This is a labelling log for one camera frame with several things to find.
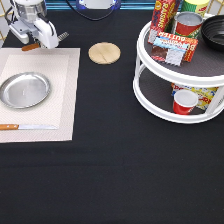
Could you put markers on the beige woven placemat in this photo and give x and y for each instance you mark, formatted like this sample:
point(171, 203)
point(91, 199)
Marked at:
point(60, 66)

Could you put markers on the yellow snack box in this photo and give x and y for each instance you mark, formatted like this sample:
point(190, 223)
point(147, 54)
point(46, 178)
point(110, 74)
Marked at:
point(205, 95)

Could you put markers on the brown chocolate bar packet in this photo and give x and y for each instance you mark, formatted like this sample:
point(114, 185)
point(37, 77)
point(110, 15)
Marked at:
point(166, 55)

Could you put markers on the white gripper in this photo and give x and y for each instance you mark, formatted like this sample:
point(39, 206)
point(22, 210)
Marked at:
point(44, 32)

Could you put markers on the black bowl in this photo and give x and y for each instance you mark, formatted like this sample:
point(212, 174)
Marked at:
point(212, 32)

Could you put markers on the round wooden coaster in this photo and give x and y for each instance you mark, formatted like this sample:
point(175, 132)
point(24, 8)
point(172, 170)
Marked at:
point(104, 53)

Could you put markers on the wooden handled metal fork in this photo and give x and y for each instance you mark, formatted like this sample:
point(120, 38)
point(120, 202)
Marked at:
point(38, 44)

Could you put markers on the red plastic cup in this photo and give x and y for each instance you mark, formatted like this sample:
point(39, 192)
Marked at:
point(184, 102)

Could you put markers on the green yellow canister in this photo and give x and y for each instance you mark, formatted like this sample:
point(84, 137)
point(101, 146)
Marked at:
point(197, 6)

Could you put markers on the red raisins box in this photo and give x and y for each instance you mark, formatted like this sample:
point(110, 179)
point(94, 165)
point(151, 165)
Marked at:
point(164, 12)

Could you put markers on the white two-tier turntable shelf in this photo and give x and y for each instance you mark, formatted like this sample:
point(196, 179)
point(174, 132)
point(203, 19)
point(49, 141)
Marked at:
point(152, 81)

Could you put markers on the round silver metal plate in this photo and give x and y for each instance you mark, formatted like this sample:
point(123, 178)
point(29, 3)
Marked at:
point(24, 90)

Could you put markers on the wooden handled table knife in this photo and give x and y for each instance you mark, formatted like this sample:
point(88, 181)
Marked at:
point(26, 127)

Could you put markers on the red labelled tin can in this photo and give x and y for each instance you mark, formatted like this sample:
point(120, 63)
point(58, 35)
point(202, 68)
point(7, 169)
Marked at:
point(187, 24)

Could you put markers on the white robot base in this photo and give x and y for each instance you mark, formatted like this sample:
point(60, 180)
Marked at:
point(97, 4)

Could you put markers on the red butter box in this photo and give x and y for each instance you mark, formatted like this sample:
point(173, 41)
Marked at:
point(176, 42)

